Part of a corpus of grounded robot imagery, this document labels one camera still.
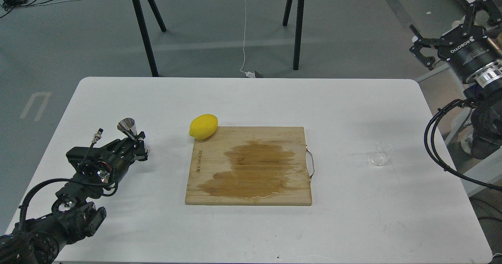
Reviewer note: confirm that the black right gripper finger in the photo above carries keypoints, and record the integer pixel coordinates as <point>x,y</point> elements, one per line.
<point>488,6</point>
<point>421,42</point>

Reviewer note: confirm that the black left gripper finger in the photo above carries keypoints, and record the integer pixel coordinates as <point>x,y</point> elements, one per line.
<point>136,150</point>

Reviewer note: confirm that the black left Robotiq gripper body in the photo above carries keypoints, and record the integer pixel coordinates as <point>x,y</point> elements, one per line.
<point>106,164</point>

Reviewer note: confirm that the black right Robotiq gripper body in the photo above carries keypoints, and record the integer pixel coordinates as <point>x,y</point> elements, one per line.
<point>468,53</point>

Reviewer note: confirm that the steel double jigger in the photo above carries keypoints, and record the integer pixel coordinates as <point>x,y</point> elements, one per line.
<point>128,127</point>

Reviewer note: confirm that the clear small glass cup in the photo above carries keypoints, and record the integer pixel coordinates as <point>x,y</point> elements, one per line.
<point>381,154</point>

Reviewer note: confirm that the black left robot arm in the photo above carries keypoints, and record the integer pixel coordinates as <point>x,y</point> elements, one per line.
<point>74,215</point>

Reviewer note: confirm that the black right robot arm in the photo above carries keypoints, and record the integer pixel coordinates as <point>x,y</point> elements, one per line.
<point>483,98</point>

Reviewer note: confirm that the yellow lemon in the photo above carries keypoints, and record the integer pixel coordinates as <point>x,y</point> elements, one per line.
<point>203,126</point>

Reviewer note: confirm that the wooden cutting board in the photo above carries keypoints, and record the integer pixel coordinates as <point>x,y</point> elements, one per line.
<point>250,166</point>

